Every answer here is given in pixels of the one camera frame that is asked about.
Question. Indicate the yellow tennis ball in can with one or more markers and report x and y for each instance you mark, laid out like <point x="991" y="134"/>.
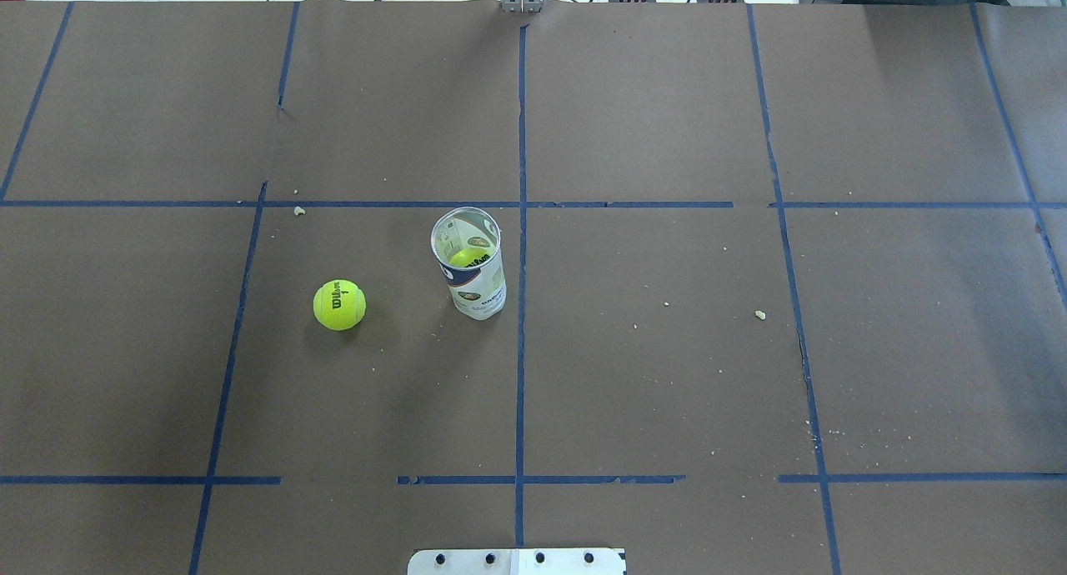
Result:
<point x="470" y="257"/>

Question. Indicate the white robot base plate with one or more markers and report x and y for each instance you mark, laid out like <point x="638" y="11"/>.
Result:
<point x="547" y="560"/>

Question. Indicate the clear tennis ball can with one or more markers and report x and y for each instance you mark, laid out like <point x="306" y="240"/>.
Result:
<point x="467" y="242"/>

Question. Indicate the yellow Wilson tennis ball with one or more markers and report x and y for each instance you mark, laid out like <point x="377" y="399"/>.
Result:
<point x="339" y="305"/>

